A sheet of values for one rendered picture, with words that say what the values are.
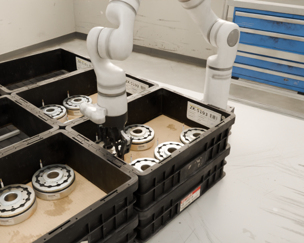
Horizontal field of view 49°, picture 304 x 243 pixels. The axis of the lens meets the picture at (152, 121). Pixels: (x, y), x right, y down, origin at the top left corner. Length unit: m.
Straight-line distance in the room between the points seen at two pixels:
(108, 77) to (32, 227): 0.37
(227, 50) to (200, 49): 2.81
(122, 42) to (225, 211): 0.56
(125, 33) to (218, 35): 0.47
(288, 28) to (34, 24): 3.06
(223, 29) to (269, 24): 1.62
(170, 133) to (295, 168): 0.45
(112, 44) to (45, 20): 3.97
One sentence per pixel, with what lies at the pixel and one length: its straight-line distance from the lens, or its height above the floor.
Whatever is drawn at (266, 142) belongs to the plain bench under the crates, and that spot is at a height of 0.70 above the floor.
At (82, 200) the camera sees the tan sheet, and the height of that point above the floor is 0.83.
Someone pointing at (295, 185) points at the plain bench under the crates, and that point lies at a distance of 1.17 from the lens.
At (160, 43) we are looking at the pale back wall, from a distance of 4.23.
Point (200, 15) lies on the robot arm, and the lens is 1.10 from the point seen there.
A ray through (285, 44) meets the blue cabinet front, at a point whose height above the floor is 0.66.
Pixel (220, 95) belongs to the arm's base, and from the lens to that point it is 1.24.
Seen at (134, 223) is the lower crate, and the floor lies 0.81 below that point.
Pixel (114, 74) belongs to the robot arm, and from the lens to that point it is 0.79.
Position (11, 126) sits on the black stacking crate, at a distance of 1.19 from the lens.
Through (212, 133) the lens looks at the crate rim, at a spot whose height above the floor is 0.92.
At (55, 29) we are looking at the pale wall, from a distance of 4.83.
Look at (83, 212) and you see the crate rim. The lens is 0.67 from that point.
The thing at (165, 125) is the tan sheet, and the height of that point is 0.83.
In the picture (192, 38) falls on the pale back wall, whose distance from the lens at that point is 4.00.
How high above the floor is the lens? 1.40
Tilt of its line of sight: 30 degrees down
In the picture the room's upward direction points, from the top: 1 degrees clockwise
